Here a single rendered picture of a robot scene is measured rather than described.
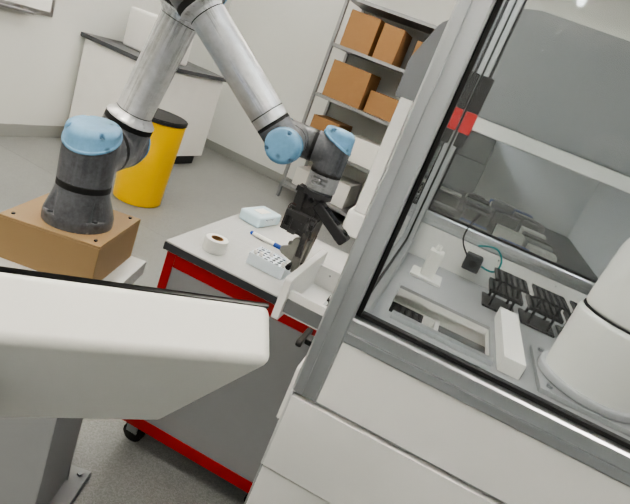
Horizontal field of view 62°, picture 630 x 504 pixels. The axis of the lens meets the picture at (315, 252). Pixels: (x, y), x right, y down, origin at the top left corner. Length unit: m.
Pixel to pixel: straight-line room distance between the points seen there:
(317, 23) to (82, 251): 4.93
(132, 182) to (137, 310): 3.55
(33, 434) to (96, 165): 0.69
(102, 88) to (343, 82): 2.13
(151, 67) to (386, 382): 0.88
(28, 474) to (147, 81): 1.02
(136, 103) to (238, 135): 4.94
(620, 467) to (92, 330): 0.65
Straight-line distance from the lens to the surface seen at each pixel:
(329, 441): 0.82
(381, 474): 0.83
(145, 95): 1.31
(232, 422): 1.74
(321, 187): 1.24
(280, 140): 1.08
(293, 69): 5.95
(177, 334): 0.39
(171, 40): 1.29
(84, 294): 0.39
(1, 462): 1.63
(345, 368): 0.76
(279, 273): 1.58
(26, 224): 1.28
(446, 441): 0.79
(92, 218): 1.27
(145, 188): 3.93
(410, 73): 2.04
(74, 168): 1.23
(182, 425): 1.84
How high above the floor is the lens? 1.39
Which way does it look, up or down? 19 degrees down
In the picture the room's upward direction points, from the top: 22 degrees clockwise
